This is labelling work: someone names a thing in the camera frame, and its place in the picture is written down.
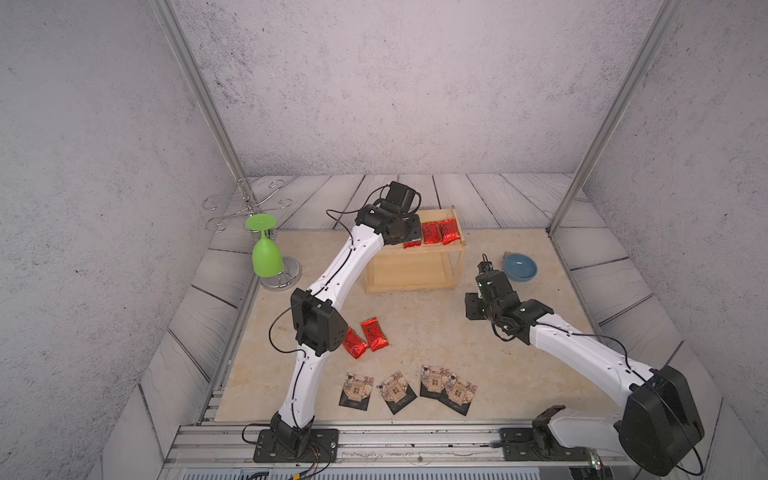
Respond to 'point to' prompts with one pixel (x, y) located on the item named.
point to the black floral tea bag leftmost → (356, 391)
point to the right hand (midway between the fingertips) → (475, 298)
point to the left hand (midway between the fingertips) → (422, 231)
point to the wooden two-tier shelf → (429, 267)
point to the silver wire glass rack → (244, 206)
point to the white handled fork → (503, 260)
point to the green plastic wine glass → (267, 259)
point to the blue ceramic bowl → (520, 267)
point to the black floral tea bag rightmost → (458, 394)
